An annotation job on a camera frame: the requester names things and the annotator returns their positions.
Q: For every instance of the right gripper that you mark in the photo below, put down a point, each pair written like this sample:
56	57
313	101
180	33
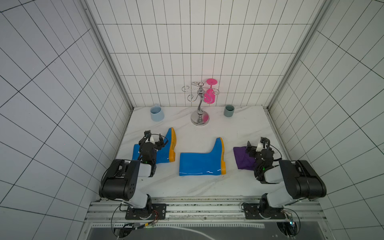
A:
263	153

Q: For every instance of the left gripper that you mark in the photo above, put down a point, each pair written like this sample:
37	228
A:
160	144

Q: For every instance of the purple cloth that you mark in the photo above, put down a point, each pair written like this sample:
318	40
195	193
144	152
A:
243	160

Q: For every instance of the blue rubber boot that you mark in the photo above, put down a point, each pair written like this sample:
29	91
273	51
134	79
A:
166	154
204	164

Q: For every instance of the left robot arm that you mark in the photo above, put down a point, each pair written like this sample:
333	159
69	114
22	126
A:
119	182

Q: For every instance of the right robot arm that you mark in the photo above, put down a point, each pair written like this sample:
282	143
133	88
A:
300	180

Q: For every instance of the light blue mug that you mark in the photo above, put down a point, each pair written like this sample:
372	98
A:
157	114

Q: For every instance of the grey-green mug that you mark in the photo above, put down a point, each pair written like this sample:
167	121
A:
229	111

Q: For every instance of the chrome glass holder stand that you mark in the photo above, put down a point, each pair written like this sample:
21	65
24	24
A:
197	91

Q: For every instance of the pink wine glass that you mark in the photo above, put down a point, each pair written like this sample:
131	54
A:
210	95

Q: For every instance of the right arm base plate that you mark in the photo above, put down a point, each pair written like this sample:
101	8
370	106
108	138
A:
257	212

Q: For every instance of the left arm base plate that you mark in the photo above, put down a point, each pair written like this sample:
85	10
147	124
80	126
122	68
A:
150	212

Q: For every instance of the aluminium mounting rail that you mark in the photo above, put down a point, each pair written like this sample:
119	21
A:
201	209

